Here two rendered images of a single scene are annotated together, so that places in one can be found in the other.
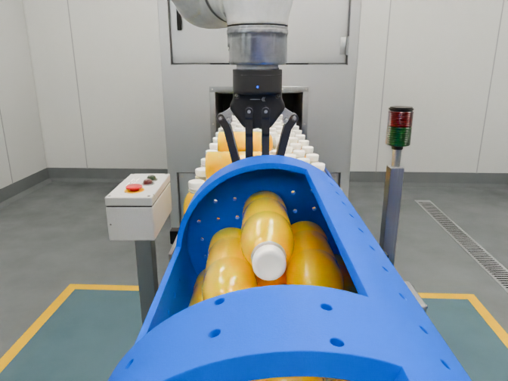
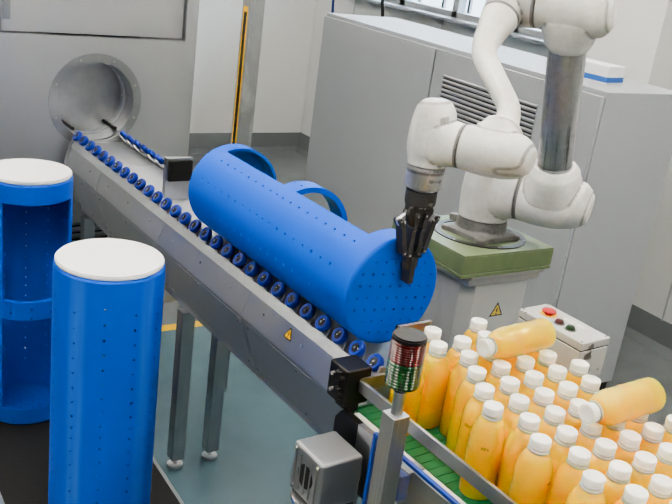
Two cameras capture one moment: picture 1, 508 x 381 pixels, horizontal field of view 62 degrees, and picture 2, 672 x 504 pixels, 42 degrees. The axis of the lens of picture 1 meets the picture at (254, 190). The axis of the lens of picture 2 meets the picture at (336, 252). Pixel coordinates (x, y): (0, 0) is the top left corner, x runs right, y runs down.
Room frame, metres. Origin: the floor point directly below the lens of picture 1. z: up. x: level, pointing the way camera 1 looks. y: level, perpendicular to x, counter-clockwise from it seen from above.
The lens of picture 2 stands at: (2.15, -1.35, 1.90)
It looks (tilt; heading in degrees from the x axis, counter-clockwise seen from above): 20 degrees down; 143
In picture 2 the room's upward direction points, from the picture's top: 8 degrees clockwise
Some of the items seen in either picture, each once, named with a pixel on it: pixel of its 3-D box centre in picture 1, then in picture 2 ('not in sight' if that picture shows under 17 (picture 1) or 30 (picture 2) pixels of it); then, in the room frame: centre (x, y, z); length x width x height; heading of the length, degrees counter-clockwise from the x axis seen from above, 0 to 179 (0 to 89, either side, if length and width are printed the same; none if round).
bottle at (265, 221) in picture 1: (266, 231); not in sight; (0.54, -0.02, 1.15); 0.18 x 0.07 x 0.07; 0
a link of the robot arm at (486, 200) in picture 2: not in sight; (492, 183); (0.31, 0.60, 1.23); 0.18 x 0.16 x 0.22; 29
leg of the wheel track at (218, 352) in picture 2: not in sight; (216, 383); (-0.31, 0.05, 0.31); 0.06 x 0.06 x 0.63; 0
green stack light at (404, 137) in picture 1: (398, 135); (403, 371); (1.12, -0.39, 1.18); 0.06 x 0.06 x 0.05
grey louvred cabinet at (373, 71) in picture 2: not in sight; (450, 185); (-1.11, 1.79, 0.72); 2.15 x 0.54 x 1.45; 177
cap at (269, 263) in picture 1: (268, 262); not in sight; (0.44, -0.02, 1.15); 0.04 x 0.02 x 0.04; 90
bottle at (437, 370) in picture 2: not in sight; (430, 386); (0.92, -0.11, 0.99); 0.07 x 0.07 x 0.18
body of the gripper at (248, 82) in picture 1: (257, 98); (419, 207); (0.66, -0.01, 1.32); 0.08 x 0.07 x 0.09; 90
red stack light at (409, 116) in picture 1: (400, 118); (407, 349); (1.12, -0.39, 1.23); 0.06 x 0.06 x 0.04
